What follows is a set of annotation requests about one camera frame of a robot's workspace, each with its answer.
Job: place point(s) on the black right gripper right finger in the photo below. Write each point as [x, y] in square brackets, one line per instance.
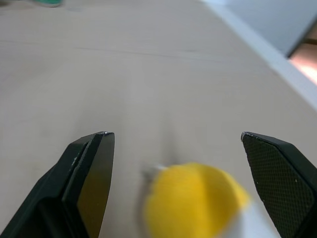
[284, 183]

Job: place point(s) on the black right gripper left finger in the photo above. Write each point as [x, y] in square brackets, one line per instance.
[69, 188]

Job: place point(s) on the yellow and white plush toy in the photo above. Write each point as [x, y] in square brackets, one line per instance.
[198, 203]

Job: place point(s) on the green plush toy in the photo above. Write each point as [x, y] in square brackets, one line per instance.
[48, 2]

